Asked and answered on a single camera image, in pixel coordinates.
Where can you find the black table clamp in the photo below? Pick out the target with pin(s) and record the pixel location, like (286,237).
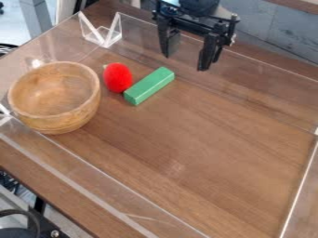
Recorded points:
(50,230)

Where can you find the green rectangular block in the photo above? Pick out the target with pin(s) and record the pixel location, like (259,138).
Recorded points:
(149,85)

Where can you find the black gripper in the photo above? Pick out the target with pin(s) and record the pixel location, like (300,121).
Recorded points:
(205,13)

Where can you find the red fruit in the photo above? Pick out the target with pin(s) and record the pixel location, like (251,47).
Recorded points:
(117,77)

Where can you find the wooden bowl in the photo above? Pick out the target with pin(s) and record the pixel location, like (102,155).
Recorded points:
(55,97)

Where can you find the clear acrylic corner bracket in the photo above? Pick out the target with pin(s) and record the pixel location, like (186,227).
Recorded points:
(102,36)

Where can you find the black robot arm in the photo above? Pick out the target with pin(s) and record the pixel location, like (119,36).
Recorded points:
(183,26)

